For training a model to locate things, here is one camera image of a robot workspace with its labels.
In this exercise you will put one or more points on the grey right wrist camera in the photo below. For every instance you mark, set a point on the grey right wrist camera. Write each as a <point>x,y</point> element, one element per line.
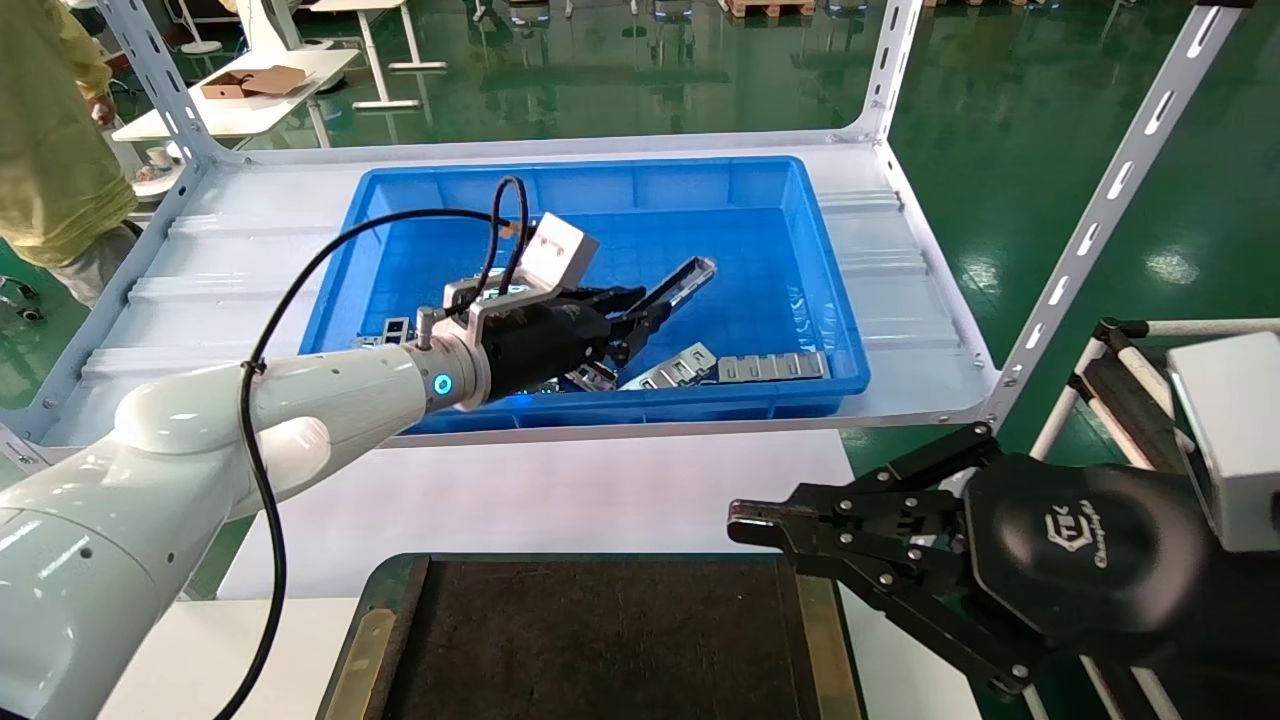
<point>1230,440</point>

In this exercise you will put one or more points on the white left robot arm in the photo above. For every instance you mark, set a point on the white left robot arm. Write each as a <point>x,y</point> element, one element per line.
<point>330,390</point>

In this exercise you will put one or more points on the flat open cardboard box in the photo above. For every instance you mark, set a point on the flat open cardboard box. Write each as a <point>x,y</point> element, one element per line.
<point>255,82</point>

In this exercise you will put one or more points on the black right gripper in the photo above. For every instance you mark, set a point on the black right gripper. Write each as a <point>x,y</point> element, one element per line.
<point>1090,550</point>

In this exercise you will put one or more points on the flat slotted silver strip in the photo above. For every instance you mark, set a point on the flat slotted silver strip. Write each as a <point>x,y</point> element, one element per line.
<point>775,367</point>

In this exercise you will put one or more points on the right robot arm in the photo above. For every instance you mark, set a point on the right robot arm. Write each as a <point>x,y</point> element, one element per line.
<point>1240,640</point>

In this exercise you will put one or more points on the white desk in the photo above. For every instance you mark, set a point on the white desk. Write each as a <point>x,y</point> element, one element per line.
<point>375,60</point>

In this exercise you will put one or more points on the silver bracket metal part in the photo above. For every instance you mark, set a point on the silver bracket metal part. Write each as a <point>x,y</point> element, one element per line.
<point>675,367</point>

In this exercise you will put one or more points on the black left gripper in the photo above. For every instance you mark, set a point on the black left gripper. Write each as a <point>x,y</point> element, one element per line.
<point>540,345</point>

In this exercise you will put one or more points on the black container tray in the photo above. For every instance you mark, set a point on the black container tray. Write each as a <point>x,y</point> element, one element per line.
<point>600,640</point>

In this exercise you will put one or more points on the grey block metal part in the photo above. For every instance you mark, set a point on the grey block metal part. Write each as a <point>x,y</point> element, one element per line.
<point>396,331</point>

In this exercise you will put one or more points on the grey metal shelf rack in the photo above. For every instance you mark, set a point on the grey metal shelf rack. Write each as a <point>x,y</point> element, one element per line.
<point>900,300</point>

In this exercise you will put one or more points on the large blue plastic bin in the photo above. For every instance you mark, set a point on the large blue plastic bin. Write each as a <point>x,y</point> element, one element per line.
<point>700,210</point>

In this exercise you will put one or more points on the white side table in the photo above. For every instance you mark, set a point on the white side table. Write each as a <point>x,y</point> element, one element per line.
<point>240,115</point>

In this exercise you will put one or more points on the long black metal part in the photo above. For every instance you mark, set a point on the long black metal part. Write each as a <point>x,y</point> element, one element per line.
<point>690,280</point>

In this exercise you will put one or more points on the long grey metal part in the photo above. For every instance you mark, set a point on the long grey metal part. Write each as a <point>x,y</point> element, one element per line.
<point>590,378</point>

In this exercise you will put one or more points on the person in yellow coat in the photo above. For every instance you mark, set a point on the person in yellow coat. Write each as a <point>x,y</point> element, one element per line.
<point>50,150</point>

